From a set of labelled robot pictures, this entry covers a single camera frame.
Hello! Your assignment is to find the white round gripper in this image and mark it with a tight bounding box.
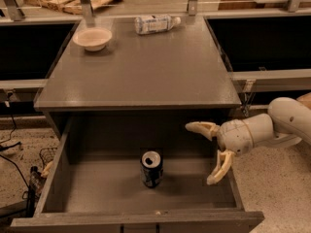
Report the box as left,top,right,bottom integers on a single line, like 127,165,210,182
185,119,254,185

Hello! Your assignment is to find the dark blue pepsi can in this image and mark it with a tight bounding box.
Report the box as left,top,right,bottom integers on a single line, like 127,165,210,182
140,150,163,188

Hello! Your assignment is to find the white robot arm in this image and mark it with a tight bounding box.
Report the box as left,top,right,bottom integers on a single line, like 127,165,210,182
185,94,311,185

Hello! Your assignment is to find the grey cabinet counter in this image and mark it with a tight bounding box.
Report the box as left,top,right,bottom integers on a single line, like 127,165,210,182
33,16,242,138

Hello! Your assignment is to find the grey open top drawer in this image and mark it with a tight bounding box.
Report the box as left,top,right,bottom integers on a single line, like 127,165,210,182
12,116,264,233

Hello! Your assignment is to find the clear plastic water bottle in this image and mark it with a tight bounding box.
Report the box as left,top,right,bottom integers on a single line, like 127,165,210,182
134,15,181,35

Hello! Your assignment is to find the white ceramic bowl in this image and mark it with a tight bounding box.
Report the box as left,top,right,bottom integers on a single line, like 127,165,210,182
73,27,112,51

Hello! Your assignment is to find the black wire basket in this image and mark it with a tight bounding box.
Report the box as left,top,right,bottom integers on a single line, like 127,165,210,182
39,148,57,167

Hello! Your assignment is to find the metal railing post centre-left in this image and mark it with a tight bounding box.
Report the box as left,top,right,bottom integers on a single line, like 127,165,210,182
80,0,93,19

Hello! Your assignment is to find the black floor cable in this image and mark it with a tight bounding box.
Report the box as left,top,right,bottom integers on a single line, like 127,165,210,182
0,114,32,192

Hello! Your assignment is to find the metal railing post left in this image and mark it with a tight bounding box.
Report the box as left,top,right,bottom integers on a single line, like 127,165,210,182
4,0,24,21

